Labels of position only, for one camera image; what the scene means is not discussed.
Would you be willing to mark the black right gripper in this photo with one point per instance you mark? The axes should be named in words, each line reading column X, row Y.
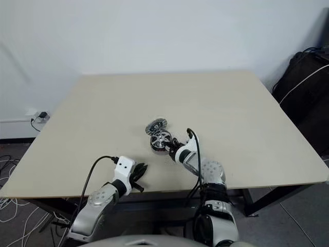
column 174, row 153

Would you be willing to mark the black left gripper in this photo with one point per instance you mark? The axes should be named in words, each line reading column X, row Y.
column 134, row 181

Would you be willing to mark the grey motor housing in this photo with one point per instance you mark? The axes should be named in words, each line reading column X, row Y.
column 152, row 127

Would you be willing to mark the grey rounded robot torso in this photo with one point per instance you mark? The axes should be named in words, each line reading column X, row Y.
column 144, row 238

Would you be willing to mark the black power adapter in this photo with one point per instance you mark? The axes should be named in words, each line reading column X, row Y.
column 43, row 115

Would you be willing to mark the black bag with white piping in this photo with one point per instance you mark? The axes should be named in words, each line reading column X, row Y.
column 306, row 97

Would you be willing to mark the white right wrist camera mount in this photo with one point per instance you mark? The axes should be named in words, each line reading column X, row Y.
column 190, row 146

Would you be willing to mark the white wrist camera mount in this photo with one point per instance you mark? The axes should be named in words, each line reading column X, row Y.
column 124, row 167
column 190, row 146

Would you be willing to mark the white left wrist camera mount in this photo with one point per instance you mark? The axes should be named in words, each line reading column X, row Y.
column 124, row 167

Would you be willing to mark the black table frame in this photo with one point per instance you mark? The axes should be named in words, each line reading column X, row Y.
column 272, row 198

